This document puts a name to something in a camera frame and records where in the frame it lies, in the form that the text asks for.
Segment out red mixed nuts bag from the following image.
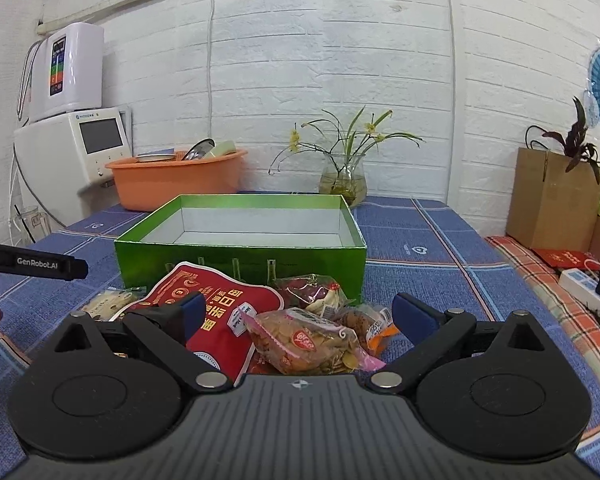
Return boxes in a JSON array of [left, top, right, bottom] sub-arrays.
[[114, 261, 284, 382]]

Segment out clear bag of broad beans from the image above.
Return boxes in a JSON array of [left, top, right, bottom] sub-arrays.
[[240, 308, 385, 375]]

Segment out orange walnut snack bag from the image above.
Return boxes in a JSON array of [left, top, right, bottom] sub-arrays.
[[335, 304, 399, 356]]

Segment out pale cracker snack packet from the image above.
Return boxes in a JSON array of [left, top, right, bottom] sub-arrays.
[[80, 287, 146, 322]]

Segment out white screen appliance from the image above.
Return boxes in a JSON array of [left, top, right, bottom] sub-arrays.
[[14, 107, 131, 231]]

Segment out red dates snack bag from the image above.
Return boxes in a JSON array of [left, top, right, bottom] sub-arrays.
[[273, 274, 351, 318]]

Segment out green cardboard box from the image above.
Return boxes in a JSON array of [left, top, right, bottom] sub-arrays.
[[114, 194, 367, 302]]

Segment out orange plastic basin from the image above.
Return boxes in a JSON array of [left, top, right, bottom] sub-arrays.
[[106, 150, 248, 211]]

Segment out red booklet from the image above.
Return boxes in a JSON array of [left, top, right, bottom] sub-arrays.
[[534, 249, 600, 271]]

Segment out white power strip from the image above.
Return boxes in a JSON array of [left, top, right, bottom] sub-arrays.
[[558, 269, 600, 318]]

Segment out brown cardboard box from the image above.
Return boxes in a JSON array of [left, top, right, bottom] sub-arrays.
[[506, 148, 600, 252]]

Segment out steel bowl in basin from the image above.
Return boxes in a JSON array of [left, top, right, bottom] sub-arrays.
[[183, 138, 215, 160]]

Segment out glass vase with plant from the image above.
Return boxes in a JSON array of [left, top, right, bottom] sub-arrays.
[[268, 105, 425, 207]]

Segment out green plate in basin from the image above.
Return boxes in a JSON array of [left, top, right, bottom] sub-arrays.
[[204, 140, 236, 159]]

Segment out white water purifier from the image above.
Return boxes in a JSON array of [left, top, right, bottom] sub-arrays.
[[29, 22, 105, 122]]

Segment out dark red leafy plant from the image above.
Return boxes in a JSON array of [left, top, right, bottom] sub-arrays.
[[524, 96, 600, 184]]

